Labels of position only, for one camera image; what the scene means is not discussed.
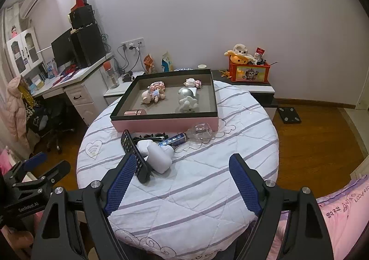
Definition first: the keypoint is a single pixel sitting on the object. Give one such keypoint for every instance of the clear plastic box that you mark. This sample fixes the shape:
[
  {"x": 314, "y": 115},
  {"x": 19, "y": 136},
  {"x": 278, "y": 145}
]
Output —
[{"x": 201, "y": 131}]

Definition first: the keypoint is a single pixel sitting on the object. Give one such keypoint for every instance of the blue patterned plate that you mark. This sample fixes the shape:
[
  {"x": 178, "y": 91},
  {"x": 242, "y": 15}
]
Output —
[{"x": 183, "y": 69}]

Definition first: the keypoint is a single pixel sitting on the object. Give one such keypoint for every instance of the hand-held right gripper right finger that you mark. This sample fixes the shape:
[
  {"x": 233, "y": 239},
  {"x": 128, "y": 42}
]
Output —
[{"x": 245, "y": 188}]

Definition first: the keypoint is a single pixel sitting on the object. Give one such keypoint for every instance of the rose gold case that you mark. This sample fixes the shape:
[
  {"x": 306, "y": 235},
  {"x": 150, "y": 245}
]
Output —
[{"x": 135, "y": 112}]

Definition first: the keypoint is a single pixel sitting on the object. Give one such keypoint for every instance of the white charger with prongs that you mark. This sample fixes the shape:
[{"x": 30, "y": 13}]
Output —
[{"x": 160, "y": 159}]

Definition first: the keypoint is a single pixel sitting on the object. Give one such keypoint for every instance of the pink printed blanket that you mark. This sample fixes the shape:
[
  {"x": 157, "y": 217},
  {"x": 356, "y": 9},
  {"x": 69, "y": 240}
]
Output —
[{"x": 346, "y": 219}]

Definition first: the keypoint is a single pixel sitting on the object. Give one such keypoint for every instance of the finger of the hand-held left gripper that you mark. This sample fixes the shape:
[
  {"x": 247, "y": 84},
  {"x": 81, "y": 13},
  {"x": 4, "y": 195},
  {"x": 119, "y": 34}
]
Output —
[
  {"x": 34, "y": 159},
  {"x": 59, "y": 170}
]

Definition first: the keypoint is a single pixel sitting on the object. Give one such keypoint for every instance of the white figurine with grey head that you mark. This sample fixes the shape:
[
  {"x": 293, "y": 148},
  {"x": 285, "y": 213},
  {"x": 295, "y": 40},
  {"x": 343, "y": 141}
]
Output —
[{"x": 187, "y": 102}]

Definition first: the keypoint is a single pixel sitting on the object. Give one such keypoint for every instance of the small red card box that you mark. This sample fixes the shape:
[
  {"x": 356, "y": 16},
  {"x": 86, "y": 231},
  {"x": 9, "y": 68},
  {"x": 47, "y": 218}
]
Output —
[{"x": 260, "y": 52}]

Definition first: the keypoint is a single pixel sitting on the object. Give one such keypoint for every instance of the white wall socket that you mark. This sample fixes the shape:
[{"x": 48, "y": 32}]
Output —
[{"x": 132, "y": 43}]

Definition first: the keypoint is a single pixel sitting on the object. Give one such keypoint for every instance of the black computer monitor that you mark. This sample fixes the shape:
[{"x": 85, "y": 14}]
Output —
[{"x": 63, "y": 49}]

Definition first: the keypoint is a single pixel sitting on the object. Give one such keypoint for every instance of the blue tube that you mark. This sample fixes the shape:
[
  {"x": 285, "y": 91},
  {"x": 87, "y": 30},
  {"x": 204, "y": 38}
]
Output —
[{"x": 174, "y": 140}]

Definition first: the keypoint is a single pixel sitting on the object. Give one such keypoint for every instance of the white pink block toy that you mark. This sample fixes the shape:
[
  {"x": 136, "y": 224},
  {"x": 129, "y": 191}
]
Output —
[{"x": 192, "y": 82}]

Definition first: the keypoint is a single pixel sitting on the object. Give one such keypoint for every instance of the black white low cabinet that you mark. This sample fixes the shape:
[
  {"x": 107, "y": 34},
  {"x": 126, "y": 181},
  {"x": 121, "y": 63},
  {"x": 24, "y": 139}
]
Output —
[{"x": 259, "y": 91}]

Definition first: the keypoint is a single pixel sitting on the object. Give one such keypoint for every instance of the pink pig figurine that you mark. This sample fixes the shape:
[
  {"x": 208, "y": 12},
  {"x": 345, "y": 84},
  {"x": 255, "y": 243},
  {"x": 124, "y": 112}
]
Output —
[{"x": 151, "y": 96}]

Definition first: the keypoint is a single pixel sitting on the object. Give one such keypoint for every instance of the black bathroom scale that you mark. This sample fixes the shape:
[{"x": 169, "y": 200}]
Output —
[{"x": 288, "y": 115}]

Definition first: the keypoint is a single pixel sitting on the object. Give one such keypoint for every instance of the orange toy pieces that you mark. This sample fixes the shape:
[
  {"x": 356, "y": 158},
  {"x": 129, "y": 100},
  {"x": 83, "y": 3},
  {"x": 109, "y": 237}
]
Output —
[{"x": 224, "y": 74}]

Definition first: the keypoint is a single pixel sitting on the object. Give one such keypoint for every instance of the round table with quilt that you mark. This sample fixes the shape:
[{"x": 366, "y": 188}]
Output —
[{"x": 201, "y": 176}]

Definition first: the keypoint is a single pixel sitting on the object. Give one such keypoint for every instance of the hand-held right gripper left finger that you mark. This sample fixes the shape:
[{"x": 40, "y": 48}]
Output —
[{"x": 121, "y": 185}]

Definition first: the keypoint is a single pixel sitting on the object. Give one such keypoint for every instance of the white desk with drawers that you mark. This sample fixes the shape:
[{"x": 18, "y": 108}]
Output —
[{"x": 80, "y": 95}]

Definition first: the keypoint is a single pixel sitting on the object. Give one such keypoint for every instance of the orange snack bag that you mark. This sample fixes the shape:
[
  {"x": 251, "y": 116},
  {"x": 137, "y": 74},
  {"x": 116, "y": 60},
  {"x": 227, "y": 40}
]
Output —
[{"x": 149, "y": 63}]

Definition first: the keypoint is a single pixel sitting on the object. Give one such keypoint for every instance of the pink padded coat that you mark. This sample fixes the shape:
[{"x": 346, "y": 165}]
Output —
[{"x": 17, "y": 113}]

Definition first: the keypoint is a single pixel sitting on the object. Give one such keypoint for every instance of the water bottle with orange cap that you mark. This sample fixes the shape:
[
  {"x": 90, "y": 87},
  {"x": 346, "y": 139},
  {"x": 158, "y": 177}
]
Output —
[{"x": 111, "y": 77}]

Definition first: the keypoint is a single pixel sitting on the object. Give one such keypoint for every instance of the small black device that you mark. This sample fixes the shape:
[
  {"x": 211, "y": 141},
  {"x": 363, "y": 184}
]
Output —
[{"x": 127, "y": 77}]

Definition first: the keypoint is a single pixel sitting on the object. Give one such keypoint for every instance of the black remote control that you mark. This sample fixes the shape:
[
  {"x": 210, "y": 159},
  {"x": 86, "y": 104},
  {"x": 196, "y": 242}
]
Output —
[{"x": 135, "y": 153}]

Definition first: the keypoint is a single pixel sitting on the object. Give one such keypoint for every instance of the white glass door cabinet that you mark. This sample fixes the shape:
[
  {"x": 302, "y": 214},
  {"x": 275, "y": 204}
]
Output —
[{"x": 23, "y": 52}]

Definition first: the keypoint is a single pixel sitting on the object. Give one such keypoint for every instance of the black office chair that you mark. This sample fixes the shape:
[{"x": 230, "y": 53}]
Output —
[{"x": 59, "y": 124}]

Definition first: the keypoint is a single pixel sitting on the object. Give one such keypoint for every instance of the yellow plush toy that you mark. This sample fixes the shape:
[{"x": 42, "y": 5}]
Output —
[{"x": 239, "y": 59}]

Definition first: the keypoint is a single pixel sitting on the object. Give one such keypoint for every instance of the blue white snack bag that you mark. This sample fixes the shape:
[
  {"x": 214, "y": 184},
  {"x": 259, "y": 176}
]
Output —
[{"x": 166, "y": 62}]

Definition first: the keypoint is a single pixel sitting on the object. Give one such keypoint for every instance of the white door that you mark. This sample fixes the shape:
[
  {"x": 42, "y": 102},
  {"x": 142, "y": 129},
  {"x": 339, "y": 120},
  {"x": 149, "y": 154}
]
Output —
[{"x": 363, "y": 87}]

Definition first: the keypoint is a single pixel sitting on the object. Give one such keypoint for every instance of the red toy storage box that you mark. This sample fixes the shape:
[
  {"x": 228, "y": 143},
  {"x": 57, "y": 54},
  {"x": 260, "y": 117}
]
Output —
[{"x": 249, "y": 74}]

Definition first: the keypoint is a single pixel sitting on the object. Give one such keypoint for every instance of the white bedside table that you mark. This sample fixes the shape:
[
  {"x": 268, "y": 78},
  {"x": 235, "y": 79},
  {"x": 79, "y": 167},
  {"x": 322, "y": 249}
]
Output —
[{"x": 115, "y": 92}]

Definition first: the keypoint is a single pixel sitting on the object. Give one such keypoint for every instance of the pink box with black rim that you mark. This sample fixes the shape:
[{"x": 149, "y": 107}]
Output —
[{"x": 161, "y": 124}]

